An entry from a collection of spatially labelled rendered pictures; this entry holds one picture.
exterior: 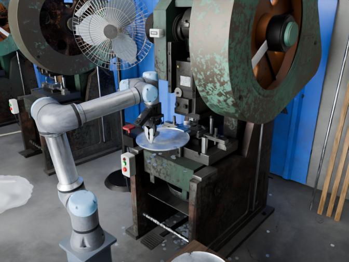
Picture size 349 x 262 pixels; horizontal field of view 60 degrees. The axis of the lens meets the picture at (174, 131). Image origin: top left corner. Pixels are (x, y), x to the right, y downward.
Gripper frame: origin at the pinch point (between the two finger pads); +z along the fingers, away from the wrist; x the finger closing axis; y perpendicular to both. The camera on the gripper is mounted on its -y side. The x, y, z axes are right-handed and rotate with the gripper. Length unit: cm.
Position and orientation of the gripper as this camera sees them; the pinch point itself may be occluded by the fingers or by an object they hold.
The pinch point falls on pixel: (149, 141)
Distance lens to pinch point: 158.7
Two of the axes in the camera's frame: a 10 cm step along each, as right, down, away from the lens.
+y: 6.7, -2.7, 6.9
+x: -7.4, -2.4, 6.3
